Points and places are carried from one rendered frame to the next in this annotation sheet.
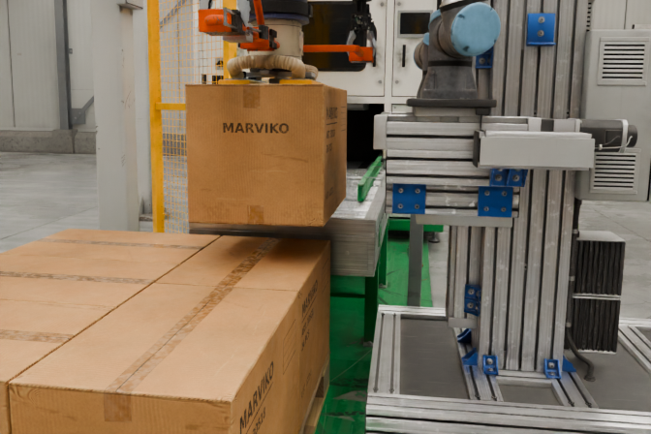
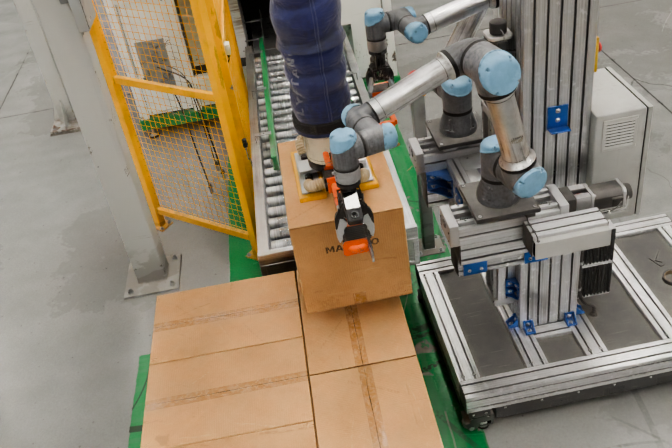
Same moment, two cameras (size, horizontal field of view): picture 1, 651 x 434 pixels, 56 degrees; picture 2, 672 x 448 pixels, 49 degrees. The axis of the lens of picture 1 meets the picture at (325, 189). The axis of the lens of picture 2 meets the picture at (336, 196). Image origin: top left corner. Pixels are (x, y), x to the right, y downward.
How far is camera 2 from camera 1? 168 cm
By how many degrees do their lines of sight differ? 28
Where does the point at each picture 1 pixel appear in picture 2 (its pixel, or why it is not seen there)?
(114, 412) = not seen: outside the picture
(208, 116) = (312, 246)
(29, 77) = not seen: outside the picture
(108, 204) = (122, 211)
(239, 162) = (342, 269)
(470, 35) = (528, 191)
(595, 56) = (599, 134)
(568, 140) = (594, 234)
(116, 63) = (93, 86)
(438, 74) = (493, 190)
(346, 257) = not seen: hidden behind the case
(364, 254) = (411, 250)
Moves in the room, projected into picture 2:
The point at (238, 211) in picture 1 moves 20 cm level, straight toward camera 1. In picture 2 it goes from (346, 298) to (370, 332)
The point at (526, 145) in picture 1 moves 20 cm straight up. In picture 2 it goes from (566, 242) to (569, 194)
